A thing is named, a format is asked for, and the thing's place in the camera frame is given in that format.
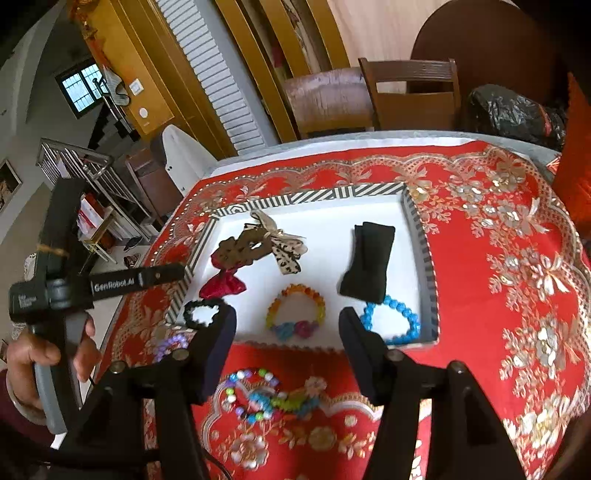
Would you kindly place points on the round dark wooden tabletop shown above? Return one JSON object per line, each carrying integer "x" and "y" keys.
{"x": 494, "y": 42}

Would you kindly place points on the black scrunchie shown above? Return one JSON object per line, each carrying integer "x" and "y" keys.
{"x": 198, "y": 314}

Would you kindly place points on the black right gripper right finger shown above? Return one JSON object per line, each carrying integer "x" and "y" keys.
{"x": 367, "y": 353}

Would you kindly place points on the dark wooden chair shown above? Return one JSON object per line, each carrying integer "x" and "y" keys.
{"x": 436, "y": 107}

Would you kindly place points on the person's left hand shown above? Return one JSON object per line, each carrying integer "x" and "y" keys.
{"x": 29, "y": 349}

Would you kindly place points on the orange ribbed plastic jug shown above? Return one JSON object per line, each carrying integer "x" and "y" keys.
{"x": 572, "y": 180}

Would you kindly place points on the window with dark frame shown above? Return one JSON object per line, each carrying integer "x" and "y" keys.
{"x": 81, "y": 87}

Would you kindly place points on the white louvered door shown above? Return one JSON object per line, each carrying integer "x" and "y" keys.
{"x": 201, "y": 33}

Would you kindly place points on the striped white jewelry tray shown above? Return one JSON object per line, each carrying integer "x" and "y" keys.
{"x": 325, "y": 220}

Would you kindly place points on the metal stair railing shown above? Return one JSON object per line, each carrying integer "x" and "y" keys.
{"x": 61, "y": 160}

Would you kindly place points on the black plastic bag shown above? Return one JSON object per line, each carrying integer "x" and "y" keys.
{"x": 498, "y": 111}

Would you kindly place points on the red satin scrunchie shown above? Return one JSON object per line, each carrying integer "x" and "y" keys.
{"x": 222, "y": 284}

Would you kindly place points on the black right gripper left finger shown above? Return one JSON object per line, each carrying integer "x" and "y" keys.
{"x": 208, "y": 349}

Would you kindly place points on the leopard print hair bow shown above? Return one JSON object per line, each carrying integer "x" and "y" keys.
{"x": 257, "y": 240}

